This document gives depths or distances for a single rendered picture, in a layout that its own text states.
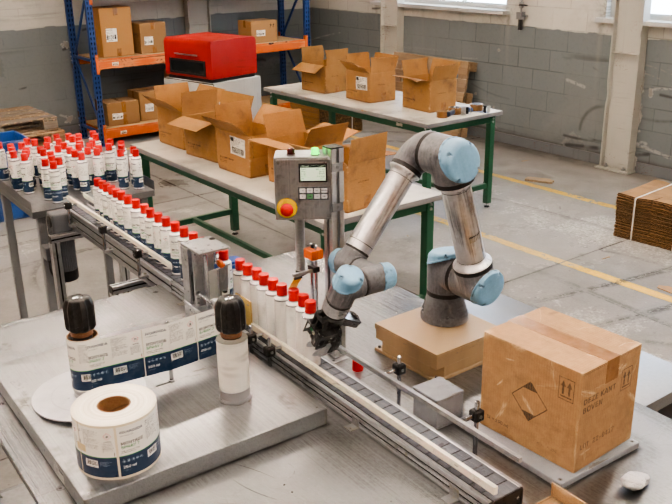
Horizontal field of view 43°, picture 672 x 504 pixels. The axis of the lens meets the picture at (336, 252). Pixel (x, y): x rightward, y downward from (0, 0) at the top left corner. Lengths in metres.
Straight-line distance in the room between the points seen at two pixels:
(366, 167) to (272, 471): 2.35
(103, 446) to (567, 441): 1.09
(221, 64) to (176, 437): 5.94
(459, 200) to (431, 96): 4.33
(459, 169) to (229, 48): 5.79
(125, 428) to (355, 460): 0.57
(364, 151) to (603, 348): 2.28
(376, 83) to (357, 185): 2.95
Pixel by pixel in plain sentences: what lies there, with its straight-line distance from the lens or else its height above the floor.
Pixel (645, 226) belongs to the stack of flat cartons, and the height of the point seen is 0.12.
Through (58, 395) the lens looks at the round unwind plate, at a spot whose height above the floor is 0.89.
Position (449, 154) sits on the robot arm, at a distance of 2.30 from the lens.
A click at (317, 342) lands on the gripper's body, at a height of 1.01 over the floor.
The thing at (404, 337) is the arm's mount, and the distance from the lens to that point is 2.59.
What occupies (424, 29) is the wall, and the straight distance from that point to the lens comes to 9.97.
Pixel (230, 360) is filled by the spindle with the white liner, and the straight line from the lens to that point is 2.29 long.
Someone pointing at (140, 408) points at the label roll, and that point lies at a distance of 2.10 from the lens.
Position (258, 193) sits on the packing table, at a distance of 4.59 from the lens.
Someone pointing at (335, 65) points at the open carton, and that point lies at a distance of 7.60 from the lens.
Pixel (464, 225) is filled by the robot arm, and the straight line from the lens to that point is 2.42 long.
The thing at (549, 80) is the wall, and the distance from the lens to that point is 8.78.
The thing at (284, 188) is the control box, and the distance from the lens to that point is 2.47.
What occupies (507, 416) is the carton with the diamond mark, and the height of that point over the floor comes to 0.91.
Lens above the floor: 2.06
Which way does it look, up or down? 20 degrees down
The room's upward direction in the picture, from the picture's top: 1 degrees counter-clockwise
